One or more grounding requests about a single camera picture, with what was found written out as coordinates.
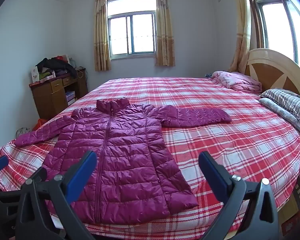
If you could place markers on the beige patterned curtain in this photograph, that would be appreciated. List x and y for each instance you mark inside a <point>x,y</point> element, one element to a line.
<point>164,27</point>
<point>101,32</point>

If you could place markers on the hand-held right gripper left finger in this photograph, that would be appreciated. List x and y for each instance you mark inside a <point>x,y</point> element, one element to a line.
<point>82,172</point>

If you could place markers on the red plaid bed sheet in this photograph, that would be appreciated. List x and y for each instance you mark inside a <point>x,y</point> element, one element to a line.
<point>227,142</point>

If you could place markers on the long beige curtain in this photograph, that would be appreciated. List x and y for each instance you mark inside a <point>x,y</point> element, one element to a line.
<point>241,30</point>

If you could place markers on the orange bag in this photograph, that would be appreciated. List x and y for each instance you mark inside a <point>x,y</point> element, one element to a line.
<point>40,123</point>

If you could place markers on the cardboard box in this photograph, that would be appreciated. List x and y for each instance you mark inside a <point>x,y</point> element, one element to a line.
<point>290,205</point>

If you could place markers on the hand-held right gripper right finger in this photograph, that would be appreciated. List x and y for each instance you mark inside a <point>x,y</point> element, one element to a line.
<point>210,172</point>

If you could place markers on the pile of black clothes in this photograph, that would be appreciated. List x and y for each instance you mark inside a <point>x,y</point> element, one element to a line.
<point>55,65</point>

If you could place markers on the folded pink blanket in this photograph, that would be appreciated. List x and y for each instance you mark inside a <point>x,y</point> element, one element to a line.
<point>236,81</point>

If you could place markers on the sliding window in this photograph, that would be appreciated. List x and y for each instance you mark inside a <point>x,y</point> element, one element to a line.
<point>131,30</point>

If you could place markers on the brown wooden desk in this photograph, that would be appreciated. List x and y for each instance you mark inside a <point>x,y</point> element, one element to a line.
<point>52,92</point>

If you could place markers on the striped pillow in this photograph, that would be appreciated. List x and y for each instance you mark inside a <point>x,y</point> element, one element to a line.
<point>290,102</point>

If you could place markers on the floral patterned bag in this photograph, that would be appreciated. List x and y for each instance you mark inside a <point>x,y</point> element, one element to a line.
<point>22,132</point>

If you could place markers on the stack of books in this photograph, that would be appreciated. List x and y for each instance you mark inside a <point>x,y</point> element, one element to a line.
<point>70,97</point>

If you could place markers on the white printed box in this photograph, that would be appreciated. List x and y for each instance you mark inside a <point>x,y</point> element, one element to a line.
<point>35,75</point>

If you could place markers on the large side window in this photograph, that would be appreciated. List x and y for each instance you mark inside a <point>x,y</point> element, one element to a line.
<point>277,25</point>

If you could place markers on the magenta quilted puffer jacket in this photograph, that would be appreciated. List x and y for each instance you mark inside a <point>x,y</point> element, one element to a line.
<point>115,155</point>

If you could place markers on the grey floral pillow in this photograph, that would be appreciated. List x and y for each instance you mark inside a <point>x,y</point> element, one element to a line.
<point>277,108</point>

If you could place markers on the wooden bed headboard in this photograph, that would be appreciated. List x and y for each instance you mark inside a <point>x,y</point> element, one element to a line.
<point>272,67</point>

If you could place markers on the red bag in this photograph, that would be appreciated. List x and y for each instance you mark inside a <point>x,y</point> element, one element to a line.
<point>61,58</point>

